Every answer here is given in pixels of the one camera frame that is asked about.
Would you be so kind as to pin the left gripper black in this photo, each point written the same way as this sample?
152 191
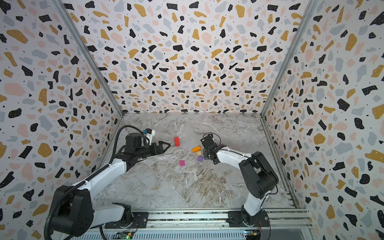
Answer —
154 151

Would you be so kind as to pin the red wood block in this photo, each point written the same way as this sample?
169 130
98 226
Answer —
176 141

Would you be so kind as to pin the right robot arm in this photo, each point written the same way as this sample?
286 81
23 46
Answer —
259 177

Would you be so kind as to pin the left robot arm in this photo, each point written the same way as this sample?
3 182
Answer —
72 212

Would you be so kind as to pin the yellow-orange wood block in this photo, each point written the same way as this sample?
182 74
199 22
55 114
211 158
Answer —
196 149

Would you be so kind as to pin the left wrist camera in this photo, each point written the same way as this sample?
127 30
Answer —
149 133

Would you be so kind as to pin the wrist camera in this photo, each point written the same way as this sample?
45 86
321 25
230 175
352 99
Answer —
149 133
208 142

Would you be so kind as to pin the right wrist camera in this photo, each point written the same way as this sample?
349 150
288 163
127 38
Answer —
208 142

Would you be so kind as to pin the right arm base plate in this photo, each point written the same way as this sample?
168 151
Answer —
242 220

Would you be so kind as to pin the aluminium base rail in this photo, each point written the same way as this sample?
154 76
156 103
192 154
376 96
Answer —
210 224

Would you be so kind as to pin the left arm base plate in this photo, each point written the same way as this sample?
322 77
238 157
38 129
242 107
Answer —
137 220

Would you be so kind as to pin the left frame aluminium post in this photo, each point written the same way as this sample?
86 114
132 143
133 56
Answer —
65 16

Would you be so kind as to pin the frame aluminium post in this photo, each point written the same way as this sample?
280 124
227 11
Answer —
290 54
65 16

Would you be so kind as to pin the right frame aluminium post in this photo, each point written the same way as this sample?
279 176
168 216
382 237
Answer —
290 54

